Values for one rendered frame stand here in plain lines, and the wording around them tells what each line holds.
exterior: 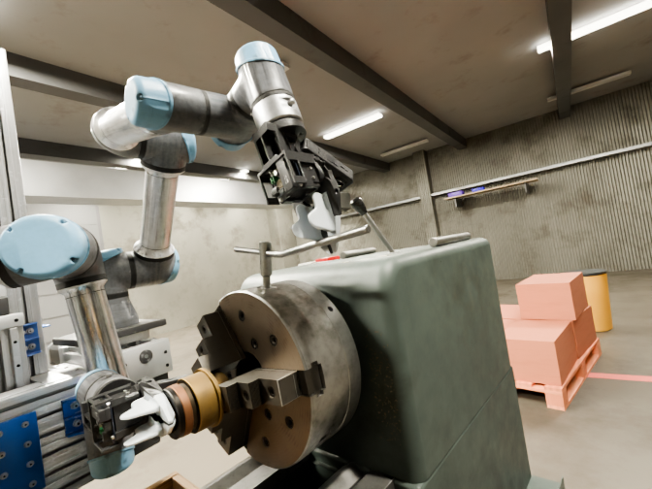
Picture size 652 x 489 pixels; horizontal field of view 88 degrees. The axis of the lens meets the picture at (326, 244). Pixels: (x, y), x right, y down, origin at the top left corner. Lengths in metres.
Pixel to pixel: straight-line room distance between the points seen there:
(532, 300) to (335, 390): 2.92
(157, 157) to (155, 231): 0.23
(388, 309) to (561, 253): 8.57
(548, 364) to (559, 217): 6.43
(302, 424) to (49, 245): 0.53
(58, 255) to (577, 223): 8.91
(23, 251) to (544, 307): 3.27
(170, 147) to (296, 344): 0.65
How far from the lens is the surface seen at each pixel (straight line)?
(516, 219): 9.13
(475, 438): 0.93
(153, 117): 0.60
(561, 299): 3.35
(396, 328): 0.62
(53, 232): 0.77
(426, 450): 0.72
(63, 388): 1.13
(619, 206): 9.11
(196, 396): 0.58
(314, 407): 0.56
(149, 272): 1.18
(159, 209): 1.08
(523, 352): 2.92
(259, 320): 0.60
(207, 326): 0.67
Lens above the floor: 1.28
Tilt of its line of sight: 2 degrees up
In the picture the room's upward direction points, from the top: 9 degrees counter-clockwise
